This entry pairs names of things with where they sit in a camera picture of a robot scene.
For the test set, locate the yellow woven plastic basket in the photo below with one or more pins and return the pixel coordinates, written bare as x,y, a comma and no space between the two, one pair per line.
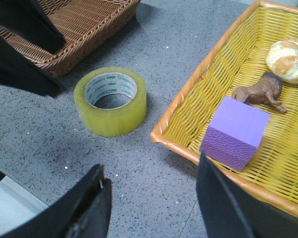
239,59

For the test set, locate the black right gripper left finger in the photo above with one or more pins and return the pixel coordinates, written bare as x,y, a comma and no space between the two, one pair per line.
83,212

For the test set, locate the brown wicker basket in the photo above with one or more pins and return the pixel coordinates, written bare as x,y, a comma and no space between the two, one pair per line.
85,25

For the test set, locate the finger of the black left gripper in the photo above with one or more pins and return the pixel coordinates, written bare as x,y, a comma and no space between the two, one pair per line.
27,19
18,72

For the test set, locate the brown lion toy figure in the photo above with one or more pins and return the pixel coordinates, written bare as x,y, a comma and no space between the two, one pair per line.
266,91

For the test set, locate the yellow-green packing tape roll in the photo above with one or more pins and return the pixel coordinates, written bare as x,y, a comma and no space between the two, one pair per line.
112,101

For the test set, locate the purple foam block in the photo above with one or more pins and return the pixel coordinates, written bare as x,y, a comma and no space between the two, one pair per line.
234,133

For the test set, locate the bread roll croissant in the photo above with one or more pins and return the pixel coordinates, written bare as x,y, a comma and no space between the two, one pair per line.
282,59

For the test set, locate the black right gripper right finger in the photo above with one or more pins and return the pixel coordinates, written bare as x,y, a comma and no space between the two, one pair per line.
229,211

